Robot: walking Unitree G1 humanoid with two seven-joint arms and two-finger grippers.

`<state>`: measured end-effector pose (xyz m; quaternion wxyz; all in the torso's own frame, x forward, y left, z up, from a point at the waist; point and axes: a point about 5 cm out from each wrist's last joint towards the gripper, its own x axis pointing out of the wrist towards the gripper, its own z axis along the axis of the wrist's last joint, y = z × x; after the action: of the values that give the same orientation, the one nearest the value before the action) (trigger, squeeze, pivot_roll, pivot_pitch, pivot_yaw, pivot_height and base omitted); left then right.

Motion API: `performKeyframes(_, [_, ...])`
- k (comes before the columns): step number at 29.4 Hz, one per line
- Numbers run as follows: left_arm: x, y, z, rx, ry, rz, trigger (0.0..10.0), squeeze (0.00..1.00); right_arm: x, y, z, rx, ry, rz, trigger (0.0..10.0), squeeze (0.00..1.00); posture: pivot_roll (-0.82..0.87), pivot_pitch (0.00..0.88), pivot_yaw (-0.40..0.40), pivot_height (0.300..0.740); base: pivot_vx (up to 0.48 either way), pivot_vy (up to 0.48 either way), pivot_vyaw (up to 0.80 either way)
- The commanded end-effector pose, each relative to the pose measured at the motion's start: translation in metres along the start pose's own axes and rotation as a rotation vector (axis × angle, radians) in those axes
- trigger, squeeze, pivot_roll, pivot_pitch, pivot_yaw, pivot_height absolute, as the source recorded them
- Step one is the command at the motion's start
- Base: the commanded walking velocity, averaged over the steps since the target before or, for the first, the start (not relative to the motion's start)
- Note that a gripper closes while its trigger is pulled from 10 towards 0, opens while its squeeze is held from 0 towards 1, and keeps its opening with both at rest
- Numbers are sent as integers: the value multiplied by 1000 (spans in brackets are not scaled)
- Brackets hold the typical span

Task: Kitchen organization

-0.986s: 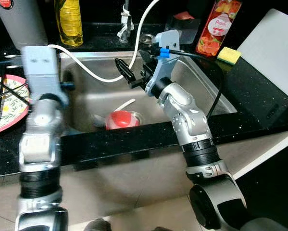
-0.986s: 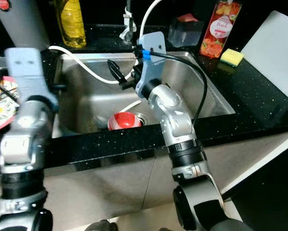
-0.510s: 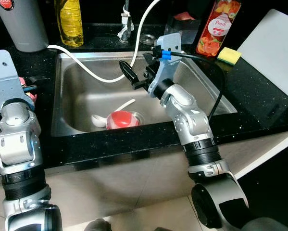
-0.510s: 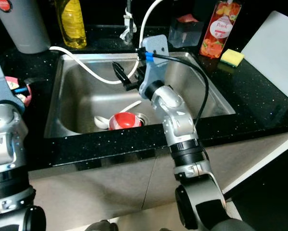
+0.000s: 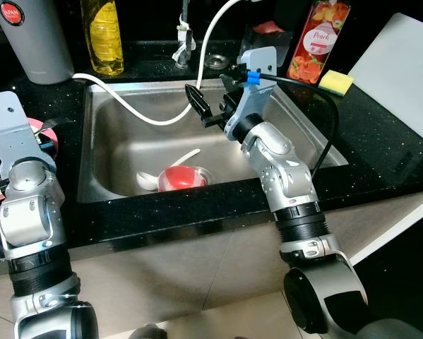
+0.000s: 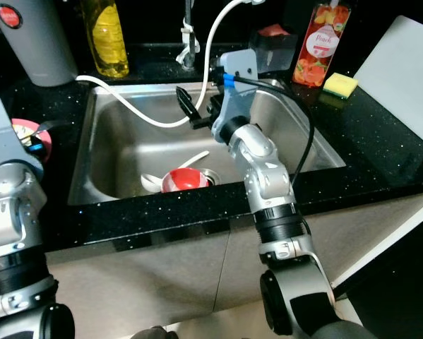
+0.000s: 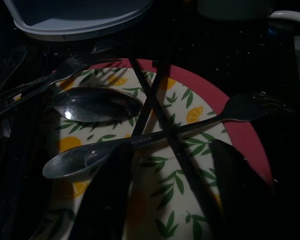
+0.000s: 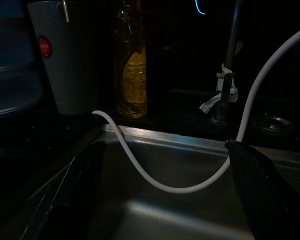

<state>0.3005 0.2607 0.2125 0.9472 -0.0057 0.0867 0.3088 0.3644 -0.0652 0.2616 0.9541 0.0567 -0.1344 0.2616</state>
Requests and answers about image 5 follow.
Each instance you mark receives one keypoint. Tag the red peach bottle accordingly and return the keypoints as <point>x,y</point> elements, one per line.
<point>317,42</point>

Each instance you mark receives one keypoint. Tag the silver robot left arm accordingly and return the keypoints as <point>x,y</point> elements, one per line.
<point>31,212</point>

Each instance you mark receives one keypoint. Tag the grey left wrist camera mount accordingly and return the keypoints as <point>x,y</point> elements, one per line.
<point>13,127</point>

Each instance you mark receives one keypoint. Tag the grey thermos with red label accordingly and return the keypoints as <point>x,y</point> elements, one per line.
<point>34,39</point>

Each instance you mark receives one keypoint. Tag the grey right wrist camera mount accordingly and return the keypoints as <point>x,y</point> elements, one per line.
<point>252,92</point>

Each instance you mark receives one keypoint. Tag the yellow sponge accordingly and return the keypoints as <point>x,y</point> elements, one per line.
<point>336,82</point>

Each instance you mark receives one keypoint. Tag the stainless steel sink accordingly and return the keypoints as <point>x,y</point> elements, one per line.
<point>126,148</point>

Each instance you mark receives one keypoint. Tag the white soup spoon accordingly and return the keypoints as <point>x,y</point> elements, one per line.
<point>146,180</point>

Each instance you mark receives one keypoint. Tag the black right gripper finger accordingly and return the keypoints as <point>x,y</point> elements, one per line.
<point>231,85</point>
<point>198,101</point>

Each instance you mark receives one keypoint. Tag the red and white bowl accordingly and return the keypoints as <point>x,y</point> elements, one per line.
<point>181,178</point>

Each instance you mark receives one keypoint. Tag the pink rimmed patterned plate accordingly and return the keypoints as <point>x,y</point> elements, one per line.
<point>38,126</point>

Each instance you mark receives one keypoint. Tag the metal faucet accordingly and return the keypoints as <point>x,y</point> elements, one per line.
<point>183,42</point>

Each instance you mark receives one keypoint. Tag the white cutting board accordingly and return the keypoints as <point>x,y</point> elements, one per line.
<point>398,67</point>

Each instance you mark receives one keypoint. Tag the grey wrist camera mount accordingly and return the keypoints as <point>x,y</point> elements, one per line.
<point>252,92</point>
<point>13,127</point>

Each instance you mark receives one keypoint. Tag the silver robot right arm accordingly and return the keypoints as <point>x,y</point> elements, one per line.
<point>289,183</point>

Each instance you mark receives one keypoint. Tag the yellow oil bottle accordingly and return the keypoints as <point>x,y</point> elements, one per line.
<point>103,39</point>

